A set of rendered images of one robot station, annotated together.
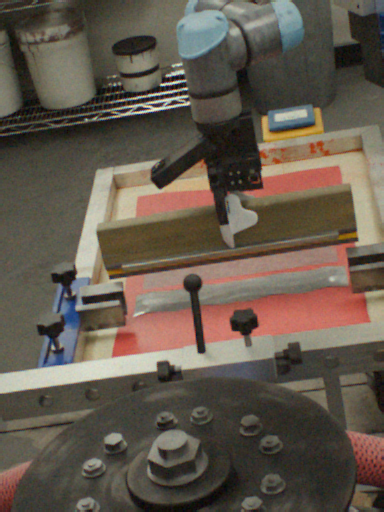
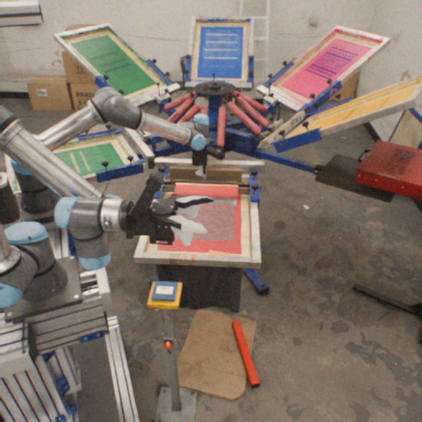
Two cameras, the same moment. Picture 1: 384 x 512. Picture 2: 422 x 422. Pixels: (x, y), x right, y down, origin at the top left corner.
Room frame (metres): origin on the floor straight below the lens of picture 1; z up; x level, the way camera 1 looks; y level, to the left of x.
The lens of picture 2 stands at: (3.51, -0.15, 2.17)
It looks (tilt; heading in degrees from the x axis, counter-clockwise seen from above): 36 degrees down; 176
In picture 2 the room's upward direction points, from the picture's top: straight up
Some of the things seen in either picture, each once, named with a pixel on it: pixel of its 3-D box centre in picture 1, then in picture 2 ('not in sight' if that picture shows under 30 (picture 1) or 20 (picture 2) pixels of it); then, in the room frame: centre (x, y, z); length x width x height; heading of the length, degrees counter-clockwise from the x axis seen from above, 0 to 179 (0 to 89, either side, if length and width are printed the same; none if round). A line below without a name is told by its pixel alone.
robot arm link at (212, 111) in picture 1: (215, 103); not in sight; (1.68, -0.09, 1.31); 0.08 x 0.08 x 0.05
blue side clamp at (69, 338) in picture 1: (68, 337); (253, 189); (1.66, 0.22, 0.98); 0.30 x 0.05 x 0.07; 173
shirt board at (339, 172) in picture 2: not in sight; (294, 161); (1.22, 0.58, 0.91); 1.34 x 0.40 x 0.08; 53
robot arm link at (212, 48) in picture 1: (208, 53); (200, 126); (1.67, -0.09, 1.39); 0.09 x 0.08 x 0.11; 115
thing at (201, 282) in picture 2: not in sight; (199, 282); (2.15, -0.12, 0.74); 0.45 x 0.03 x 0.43; 83
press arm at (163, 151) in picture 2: not in sight; (137, 157); (1.05, -0.53, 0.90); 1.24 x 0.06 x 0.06; 113
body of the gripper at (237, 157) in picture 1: (229, 152); (200, 153); (1.67, -0.09, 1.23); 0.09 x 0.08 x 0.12; 83
